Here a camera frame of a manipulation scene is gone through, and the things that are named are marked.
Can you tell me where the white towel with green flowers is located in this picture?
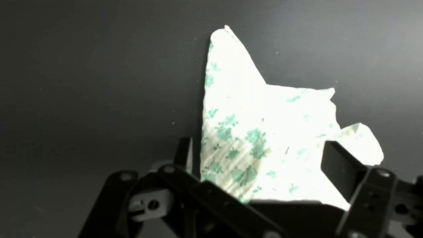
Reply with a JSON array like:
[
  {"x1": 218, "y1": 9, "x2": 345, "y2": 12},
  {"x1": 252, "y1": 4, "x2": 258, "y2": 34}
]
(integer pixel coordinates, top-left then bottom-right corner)
[{"x1": 200, "y1": 25, "x2": 385, "y2": 211}]

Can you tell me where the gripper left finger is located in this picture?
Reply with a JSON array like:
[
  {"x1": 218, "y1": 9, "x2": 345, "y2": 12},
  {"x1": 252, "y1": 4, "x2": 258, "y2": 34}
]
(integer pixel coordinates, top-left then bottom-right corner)
[{"x1": 78, "y1": 137, "x2": 287, "y2": 238}]

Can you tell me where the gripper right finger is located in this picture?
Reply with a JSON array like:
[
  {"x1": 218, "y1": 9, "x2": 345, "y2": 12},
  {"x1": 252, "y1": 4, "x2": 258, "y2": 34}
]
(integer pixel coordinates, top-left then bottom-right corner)
[{"x1": 321, "y1": 140, "x2": 423, "y2": 238}]

